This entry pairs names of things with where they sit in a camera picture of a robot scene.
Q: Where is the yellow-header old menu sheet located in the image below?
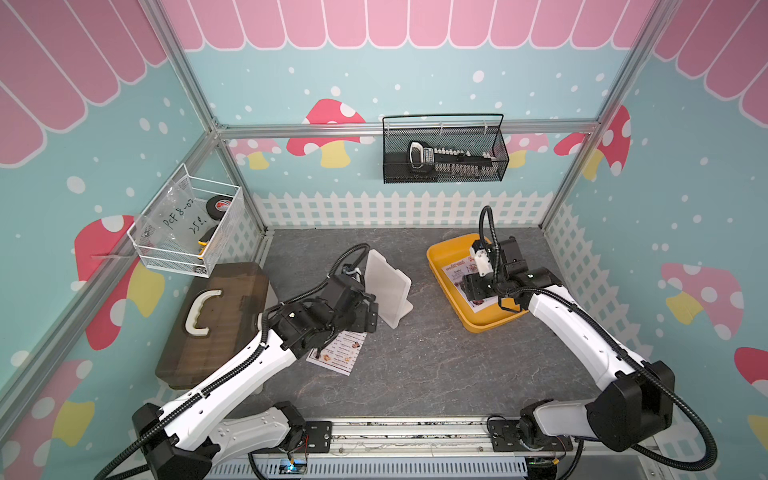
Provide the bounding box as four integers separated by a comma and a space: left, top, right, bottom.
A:
306, 331, 367, 376

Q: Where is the white acrylic menu holder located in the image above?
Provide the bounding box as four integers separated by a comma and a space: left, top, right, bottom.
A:
364, 250, 413, 329

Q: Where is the red special menu sheet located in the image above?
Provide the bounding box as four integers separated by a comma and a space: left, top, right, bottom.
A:
442, 256, 497, 313

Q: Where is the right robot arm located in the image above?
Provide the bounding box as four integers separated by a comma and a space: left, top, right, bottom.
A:
460, 237, 675, 452

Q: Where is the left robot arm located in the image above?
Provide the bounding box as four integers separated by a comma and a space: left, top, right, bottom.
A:
133, 268, 378, 479

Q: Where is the yellow plastic tray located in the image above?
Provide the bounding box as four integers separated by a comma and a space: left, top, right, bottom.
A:
427, 233, 527, 333

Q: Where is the socket set in basket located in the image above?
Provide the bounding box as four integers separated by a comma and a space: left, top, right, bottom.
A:
406, 141, 499, 179

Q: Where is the yellow black utility knife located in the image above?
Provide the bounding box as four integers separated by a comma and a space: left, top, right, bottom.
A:
197, 227, 217, 260

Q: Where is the black tape roll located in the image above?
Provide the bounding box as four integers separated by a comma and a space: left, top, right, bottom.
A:
206, 195, 233, 221

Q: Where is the labelled plastic bag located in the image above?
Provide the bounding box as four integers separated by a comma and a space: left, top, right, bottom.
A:
142, 179, 210, 255

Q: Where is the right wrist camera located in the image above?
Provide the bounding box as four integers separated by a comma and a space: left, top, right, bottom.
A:
469, 239, 494, 277

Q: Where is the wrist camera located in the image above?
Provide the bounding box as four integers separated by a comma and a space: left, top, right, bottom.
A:
469, 239, 494, 277
342, 266, 365, 290

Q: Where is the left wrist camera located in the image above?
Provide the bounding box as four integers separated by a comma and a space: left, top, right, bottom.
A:
342, 266, 365, 290

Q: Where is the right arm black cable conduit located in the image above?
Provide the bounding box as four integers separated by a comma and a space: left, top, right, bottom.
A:
477, 205, 719, 473

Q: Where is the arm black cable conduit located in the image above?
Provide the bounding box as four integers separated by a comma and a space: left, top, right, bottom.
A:
477, 205, 719, 473
89, 242, 372, 480

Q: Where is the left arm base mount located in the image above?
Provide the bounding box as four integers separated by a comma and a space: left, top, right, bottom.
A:
279, 421, 333, 454

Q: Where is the brown toolbox with white handle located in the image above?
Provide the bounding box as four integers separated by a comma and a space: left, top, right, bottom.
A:
155, 262, 270, 390

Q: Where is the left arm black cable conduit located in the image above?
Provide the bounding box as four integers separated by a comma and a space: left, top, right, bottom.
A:
89, 242, 372, 480

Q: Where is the black wire mesh basket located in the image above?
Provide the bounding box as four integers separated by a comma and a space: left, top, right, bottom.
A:
381, 113, 509, 184

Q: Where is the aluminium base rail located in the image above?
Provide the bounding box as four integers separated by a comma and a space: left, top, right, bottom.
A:
161, 415, 661, 464

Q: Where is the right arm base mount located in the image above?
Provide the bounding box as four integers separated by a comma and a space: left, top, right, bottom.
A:
485, 415, 573, 454

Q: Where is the clear wall-mounted bin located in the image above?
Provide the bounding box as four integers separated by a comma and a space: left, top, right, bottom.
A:
127, 165, 255, 278

